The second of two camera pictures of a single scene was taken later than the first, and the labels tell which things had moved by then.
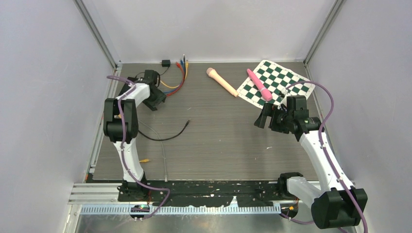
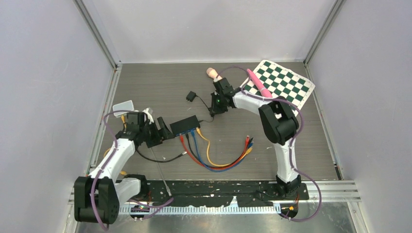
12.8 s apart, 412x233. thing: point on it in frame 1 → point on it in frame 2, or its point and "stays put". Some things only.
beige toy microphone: [212, 73] stays put
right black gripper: [270, 109] → [215, 110]
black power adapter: [165, 63] → [191, 96]
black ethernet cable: [184, 71] → [239, 159]
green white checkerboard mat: [276, 78] stays put
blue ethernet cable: [180, 60] → [235, 166]
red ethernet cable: [183, 74] → [226, 168]
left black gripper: [152, 105] → [158, 138]
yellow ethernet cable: [187, 66] → [248, 151]
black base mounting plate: [201, 192] stays put
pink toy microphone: [266, 93] stays put
